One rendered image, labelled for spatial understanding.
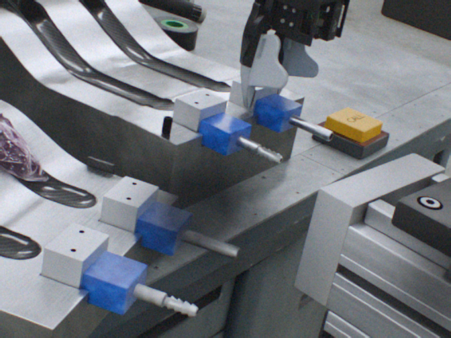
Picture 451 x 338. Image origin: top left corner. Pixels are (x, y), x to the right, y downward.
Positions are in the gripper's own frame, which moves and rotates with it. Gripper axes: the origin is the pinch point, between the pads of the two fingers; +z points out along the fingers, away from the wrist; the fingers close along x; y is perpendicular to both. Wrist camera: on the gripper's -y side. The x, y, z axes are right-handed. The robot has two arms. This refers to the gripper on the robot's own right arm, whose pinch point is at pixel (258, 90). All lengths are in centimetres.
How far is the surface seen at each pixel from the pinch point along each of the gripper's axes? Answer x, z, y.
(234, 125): -10.8, 0.3, 4.3
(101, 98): -15.1, 2.2, -11.3
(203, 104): -12.0, -1.0, 0.6
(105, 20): 0.2, -0.3, -25.5
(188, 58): 6.1, 2.4, -15.3
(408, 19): 381, 87, -137
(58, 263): -40.9, 3.5, 8.8
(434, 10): 381, 78, -123
